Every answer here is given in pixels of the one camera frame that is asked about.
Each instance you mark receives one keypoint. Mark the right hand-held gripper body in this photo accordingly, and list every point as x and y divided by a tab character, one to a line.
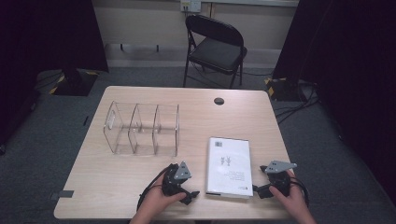
278	180

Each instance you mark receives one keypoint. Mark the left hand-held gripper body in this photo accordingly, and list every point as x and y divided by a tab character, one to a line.
171	183

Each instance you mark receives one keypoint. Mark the white book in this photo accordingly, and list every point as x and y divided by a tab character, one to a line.
229	165

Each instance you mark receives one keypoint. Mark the clear acrylic organizer rack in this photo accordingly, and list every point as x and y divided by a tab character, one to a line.
143	124

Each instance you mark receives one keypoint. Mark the person's left hand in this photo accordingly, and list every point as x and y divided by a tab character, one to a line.
155	199

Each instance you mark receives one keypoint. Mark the person's right hand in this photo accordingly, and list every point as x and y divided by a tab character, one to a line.
291	202

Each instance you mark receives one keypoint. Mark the black stand base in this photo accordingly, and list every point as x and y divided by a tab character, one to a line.
76	82
285	88

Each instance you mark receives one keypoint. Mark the grey tape strip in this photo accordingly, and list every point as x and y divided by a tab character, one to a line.
63	194

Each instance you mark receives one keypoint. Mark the black folding chair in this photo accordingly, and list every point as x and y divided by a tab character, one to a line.
216	53

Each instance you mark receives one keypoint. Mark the black curtain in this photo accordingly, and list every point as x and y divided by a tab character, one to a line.
351	62
46	37

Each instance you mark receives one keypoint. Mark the white wall socket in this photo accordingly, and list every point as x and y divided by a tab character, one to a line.
190	5

